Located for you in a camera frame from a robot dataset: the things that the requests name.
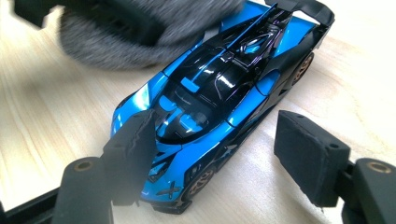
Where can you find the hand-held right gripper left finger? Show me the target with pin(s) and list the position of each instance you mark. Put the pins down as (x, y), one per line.
(130, 155)

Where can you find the blue and black toy car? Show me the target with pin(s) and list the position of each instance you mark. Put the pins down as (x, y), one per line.
(218, 93)

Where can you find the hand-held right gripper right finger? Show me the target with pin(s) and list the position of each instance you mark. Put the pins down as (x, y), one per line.
(311, 155)

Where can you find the grey cloth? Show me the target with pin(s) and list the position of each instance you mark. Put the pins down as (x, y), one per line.
(109, 56)

